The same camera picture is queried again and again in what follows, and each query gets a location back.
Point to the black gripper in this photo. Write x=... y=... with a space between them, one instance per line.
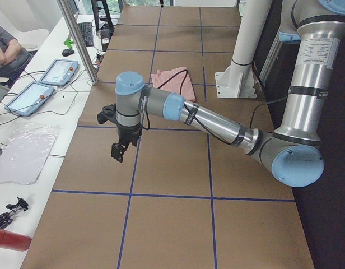
x=129 y=133

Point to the pink Snoopy t-shirt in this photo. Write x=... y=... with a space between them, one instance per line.
x=176 y=80

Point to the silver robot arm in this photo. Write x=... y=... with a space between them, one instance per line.
x=291 y=152

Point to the upper teach pendant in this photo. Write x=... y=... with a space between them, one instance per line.
x=60 y=72

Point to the teach pendant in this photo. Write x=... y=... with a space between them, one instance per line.
x=30 y=99
x=60 y=72

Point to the lower teach pendant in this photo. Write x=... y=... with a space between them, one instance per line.
x=30 y=99

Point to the clear plastic bag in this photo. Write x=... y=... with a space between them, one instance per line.
x=26 y=152

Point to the black computer mouse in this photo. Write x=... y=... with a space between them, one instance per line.
x=67 y=52

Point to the black keyboard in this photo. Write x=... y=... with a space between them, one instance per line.
x=86 y=31

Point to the seated person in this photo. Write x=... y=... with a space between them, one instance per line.
x=13 y=57

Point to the black small tripod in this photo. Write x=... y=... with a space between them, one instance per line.
x=6 y=217

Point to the red bottle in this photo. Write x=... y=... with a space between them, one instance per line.
x=14 y=241

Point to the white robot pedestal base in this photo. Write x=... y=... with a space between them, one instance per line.
x=237 y=80

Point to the aluminium frame post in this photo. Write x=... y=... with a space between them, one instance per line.
x=78 y=39

